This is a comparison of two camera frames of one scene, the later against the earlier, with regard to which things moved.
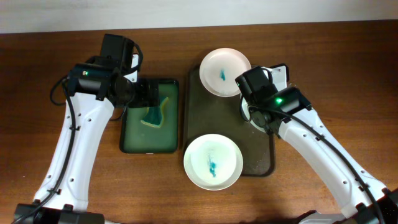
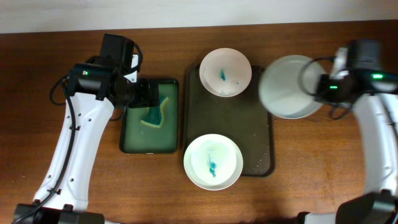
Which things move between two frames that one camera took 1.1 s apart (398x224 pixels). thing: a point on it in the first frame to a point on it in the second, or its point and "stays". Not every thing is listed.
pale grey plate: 255,117 to 287,85
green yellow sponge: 153,115 stays
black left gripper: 146,99 stays
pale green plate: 213,162 stays
